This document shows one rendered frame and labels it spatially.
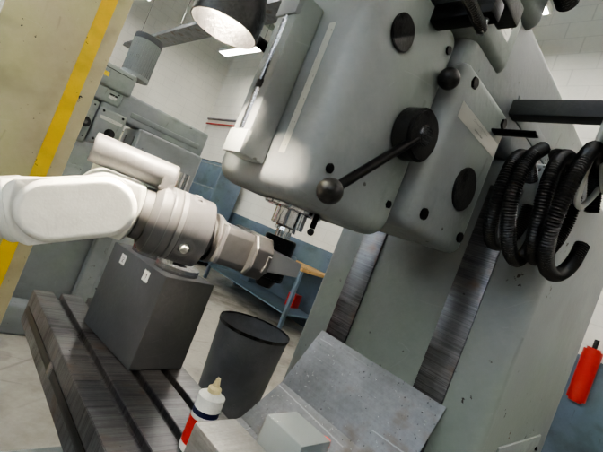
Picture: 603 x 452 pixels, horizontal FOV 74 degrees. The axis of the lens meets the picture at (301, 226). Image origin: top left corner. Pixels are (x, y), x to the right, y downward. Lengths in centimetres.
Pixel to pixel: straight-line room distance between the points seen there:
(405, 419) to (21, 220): 67
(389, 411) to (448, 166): 46
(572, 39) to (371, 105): 542
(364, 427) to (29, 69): 191
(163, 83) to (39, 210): 975
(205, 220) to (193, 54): 1009
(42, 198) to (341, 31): 37
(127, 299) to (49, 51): 151
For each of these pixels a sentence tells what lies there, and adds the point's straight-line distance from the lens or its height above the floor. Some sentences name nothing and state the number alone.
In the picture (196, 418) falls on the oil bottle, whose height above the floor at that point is 98.
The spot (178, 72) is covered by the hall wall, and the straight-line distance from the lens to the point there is 1034.
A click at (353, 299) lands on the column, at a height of 119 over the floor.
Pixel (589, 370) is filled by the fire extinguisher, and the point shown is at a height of 110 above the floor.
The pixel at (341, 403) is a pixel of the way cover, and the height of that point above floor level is 100.
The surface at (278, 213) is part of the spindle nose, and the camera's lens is 55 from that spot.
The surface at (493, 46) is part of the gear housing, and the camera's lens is 71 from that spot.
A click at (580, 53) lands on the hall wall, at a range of 573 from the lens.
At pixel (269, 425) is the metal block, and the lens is 51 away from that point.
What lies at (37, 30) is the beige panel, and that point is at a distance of 219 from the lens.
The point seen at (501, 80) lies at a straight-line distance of 77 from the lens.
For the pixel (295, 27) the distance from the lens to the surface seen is 53.
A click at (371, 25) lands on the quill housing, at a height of 153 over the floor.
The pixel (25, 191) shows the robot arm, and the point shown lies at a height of 122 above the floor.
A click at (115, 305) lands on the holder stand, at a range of 90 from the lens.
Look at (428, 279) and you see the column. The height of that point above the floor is 129.
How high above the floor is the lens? 128
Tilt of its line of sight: 1 degrees up
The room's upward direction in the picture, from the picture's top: 22 degrees clockwise
